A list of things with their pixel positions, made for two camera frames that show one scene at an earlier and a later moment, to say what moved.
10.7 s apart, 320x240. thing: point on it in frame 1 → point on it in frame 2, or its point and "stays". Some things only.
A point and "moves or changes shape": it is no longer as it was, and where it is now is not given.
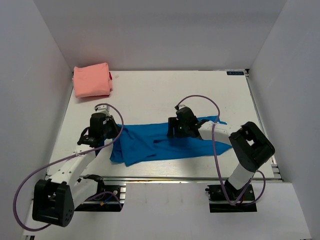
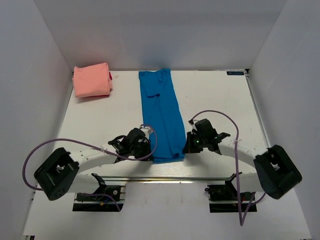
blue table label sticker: x=235 y=73 stays
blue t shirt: x=136 y=142 moves or changes shape
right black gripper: x=173 y=122 → x=189 y=148
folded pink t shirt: x=91 y=80 stays
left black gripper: x=116 y=130 → x=147 y=144
